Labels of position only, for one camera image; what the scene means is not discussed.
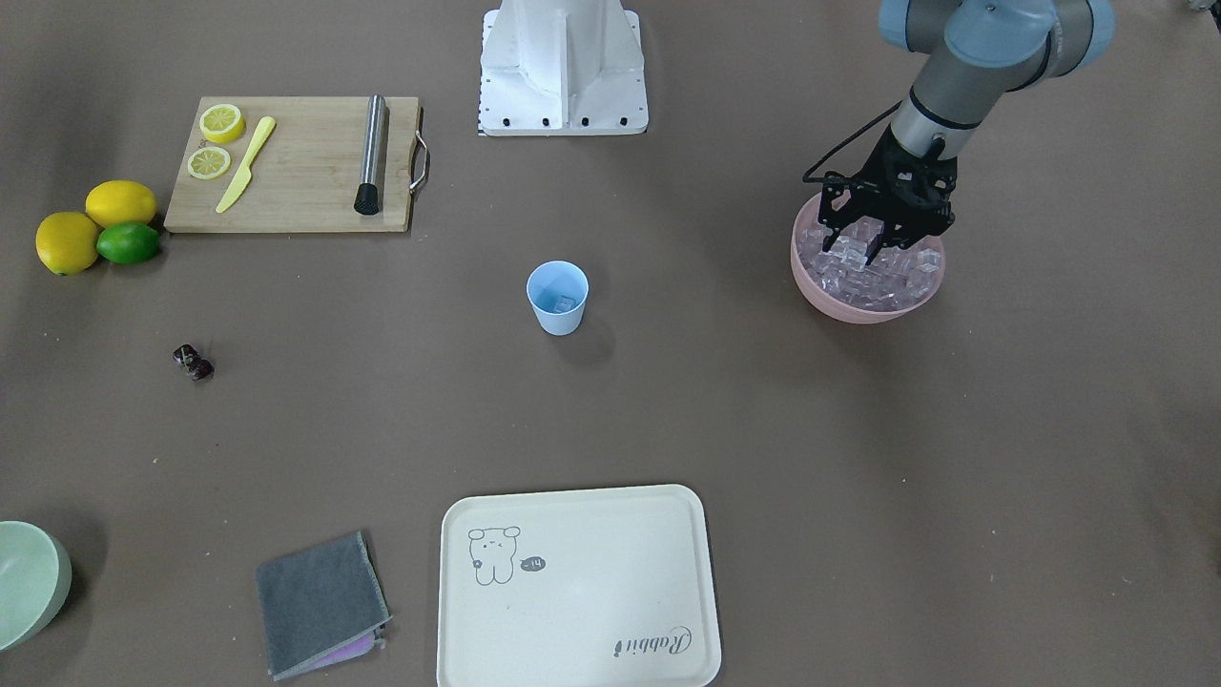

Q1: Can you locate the clear ice cube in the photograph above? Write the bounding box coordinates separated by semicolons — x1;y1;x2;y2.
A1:
549;295;578;316

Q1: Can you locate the yellow plastic knife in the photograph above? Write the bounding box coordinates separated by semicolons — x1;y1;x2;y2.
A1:
215;116;278;214

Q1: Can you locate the bamboo cutting board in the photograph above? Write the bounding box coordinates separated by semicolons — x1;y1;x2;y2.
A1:
164;95;427;234

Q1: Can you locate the lemon slice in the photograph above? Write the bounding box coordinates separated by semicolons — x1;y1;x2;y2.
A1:
186;145;232;181
197;103;247;144

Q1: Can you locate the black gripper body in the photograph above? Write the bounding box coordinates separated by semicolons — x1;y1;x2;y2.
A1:
821;129;958;239

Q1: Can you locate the cream rabbit serving tray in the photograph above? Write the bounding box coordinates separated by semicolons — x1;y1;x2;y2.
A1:
436;484;720;686

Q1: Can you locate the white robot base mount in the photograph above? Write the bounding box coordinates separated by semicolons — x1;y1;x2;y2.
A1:
477;1;650;135

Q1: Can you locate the green lime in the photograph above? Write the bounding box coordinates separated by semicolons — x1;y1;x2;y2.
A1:
95;221;160;264

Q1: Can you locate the steel muddler black tip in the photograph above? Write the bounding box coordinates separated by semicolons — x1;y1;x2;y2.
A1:
353;94;389;215

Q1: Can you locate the lemon slice lower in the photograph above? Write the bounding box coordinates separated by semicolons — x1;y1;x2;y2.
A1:
186;145;232;181

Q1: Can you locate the pink bowl of ice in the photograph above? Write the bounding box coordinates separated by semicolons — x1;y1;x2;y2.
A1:
789;193;946;325

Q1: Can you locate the light blue plastic cup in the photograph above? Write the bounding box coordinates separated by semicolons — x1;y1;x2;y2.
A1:
525;260;590;336

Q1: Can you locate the mint green bowl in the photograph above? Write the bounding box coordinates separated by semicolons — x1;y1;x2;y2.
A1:
1;521;72;650

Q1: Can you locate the yellow lemon lower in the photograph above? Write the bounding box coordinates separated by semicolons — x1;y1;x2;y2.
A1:
35;212;101;277

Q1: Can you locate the yellow lemon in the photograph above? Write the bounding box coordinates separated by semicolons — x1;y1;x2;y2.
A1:
35;212;101;277
85;179;158;229

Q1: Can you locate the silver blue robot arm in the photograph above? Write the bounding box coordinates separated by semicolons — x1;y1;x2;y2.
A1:
805;1;1116;262

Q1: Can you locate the lemon slice upper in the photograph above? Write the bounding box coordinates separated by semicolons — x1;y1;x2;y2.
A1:
197;103;247;144

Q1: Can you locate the grey folded cloth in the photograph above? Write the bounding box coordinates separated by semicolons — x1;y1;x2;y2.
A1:
256;530;392;682

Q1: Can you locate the yellow lemon upper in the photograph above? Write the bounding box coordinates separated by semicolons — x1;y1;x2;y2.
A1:
85;179;158;229

